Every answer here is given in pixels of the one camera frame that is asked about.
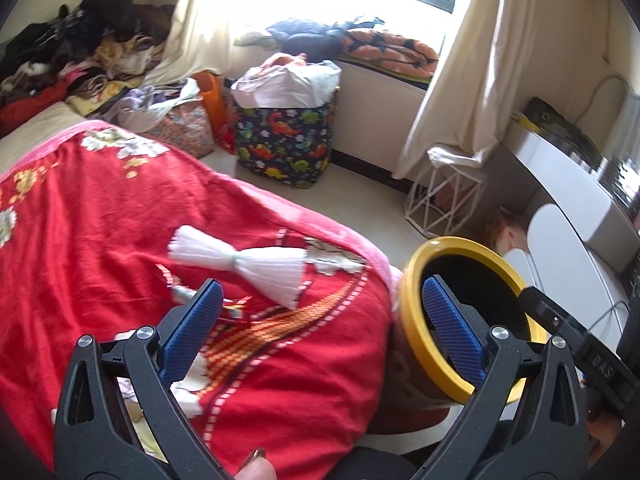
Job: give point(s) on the floral fabric bag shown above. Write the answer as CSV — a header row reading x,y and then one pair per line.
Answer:
x,y
187,130

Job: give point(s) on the white plastic bag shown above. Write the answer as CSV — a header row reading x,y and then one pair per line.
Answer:
x,y
290,87

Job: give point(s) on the red striped candy wrapper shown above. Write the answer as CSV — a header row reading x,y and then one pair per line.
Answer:
x,y
236,311

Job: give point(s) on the green and white pillow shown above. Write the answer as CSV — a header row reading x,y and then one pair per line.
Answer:
x,y
255,39

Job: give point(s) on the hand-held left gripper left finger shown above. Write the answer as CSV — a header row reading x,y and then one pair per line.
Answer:
x,y
192,330

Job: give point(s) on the dinosaur print storage bin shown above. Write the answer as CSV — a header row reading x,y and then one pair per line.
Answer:
x,y
285,145

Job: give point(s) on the dark bag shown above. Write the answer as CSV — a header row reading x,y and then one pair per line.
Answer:
x,y
560,127

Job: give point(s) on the lavender and white cloths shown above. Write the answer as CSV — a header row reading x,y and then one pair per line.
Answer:
x,y
145,107

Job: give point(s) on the red shopping bag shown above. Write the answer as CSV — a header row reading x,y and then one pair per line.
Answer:
x,y
227,137

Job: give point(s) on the white cloth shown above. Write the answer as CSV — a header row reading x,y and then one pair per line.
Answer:
x,y
455,156

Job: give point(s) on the red garment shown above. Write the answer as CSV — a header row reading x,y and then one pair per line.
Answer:
x,y
30,102

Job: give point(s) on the white foam fruit net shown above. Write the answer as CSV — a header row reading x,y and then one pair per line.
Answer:
x,y
270,270

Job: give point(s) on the yellow rimmed black trash can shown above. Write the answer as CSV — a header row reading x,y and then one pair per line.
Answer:
x,y
412,310

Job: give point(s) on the beige bed sheet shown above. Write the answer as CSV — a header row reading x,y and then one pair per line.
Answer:
x,y
35,135

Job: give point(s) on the orange and black blanket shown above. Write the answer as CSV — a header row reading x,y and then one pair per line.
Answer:
x,y
395,52

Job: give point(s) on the person's left hand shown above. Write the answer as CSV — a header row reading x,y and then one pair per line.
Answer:
x,y
256,469

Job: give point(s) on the dark blue jacket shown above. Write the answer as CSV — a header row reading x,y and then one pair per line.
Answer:
x,y
310,35

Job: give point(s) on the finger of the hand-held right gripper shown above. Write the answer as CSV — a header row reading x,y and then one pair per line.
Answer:
x,y
552,317

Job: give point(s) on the white desk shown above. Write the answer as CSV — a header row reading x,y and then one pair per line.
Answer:
x,y
565,185

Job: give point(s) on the red floral blanket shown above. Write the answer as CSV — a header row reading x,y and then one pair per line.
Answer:
x,y
125,235

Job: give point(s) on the orange bag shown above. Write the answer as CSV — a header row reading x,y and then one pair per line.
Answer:
x,y
210,105

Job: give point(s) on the clear cosmetic organizer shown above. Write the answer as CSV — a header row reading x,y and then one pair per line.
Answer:
x,y
620,182

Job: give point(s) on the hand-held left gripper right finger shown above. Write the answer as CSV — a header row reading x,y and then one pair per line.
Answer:
x,y
452,330

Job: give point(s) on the orange fuzzy toy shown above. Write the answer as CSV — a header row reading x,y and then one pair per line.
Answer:
x,y
507,232

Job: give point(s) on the pile of dark clothes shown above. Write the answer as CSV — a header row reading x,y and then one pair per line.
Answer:
x,y
90,30

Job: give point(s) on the orange cloth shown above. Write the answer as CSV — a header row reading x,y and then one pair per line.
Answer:
x,y
282,60

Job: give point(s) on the cream curtain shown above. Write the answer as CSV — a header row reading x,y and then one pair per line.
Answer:
x,y
200,20
465,70

